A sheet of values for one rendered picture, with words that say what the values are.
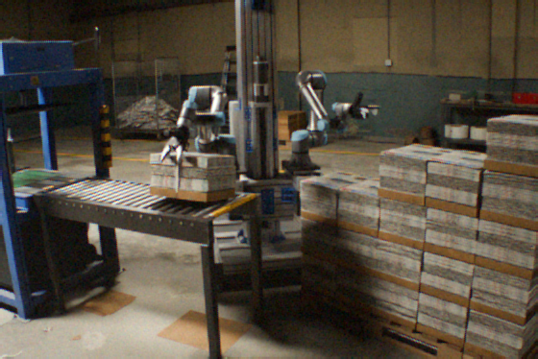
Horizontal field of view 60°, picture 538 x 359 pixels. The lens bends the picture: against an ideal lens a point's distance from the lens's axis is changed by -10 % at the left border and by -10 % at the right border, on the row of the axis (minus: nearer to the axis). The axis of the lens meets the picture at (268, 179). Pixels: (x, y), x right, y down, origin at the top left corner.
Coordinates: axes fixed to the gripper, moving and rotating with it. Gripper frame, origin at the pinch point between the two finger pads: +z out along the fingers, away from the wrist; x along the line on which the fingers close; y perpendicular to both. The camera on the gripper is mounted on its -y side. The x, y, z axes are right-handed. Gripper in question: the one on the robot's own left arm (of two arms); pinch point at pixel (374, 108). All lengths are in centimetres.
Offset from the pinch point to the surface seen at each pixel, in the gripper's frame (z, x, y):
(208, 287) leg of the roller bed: 8, 134, 61
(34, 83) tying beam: -116, 171, -48
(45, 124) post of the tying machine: -195, 155, -11
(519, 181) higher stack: 116, 35, 15
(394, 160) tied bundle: 49, 41, 15
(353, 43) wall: -466, -461, 2
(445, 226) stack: 81, 41, 42
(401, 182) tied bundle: 54, 42, 25
